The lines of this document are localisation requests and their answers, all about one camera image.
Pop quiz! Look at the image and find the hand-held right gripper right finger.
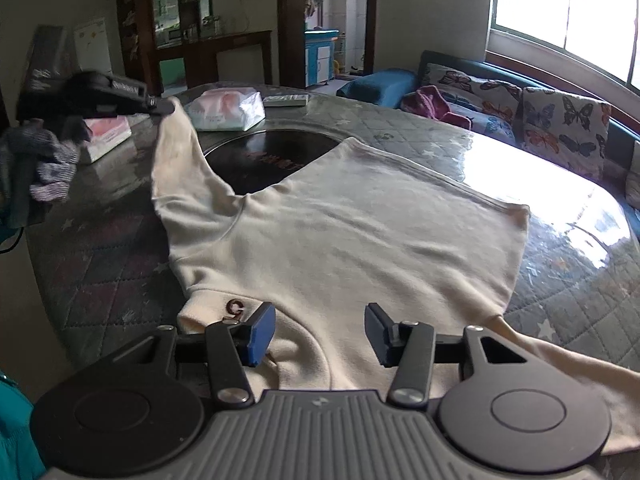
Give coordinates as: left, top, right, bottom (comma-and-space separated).
364, 302, 541, 409

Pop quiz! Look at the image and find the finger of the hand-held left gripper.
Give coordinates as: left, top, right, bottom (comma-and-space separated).
145, 95, 177, 117

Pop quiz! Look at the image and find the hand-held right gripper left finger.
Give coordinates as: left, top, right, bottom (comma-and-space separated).
100, 302, 277, 407

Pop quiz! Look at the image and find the cream sweatshirt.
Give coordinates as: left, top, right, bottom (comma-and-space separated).
150, 97, 640, 457

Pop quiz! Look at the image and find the person's left hand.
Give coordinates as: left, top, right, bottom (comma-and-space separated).
0, 117, 89, 206

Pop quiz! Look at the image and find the pink white tissue box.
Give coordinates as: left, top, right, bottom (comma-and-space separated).
80, 114, 134, 165

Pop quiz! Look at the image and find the white refrigerator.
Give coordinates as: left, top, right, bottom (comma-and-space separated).
74, 17, 114, 76

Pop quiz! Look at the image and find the dark printed box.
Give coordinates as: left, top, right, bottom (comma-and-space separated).
22, 24, 69, 94

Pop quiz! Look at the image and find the white pink tissue pack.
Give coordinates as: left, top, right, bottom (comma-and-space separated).
184, 87, 266, 133

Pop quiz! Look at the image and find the dark wooden display cabinet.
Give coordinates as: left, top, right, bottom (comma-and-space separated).
115, 0, 274, 99

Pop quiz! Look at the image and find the grey remote control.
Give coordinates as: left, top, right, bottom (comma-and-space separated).
262, 94, 310, 108

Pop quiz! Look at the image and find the black round cooktop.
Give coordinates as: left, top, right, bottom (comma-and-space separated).
204, 129, 351, 196

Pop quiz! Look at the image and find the blue white small cabinet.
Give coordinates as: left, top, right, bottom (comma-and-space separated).
303, 30, 341, 89

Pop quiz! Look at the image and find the blue sofa bolster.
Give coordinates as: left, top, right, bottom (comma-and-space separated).
336, 70, 419, 110

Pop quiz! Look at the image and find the purple garment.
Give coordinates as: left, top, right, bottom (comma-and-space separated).
401, 85, 474, 129

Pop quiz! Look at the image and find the butterfly print cushion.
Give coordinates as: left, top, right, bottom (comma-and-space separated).
422, 62, 524, 128
520, 87, 612, 182

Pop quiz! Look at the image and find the person's teal jacket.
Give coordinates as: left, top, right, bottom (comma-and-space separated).
0, 370, 47, 480

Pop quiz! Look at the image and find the blue sofa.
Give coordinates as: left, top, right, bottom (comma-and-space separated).
336, 50, 640, 242

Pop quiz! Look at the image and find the window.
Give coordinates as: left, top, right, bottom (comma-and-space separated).
486, 0, 640, 92

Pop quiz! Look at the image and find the dark wooden door frame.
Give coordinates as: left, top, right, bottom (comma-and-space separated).
276, 0, 379, 90

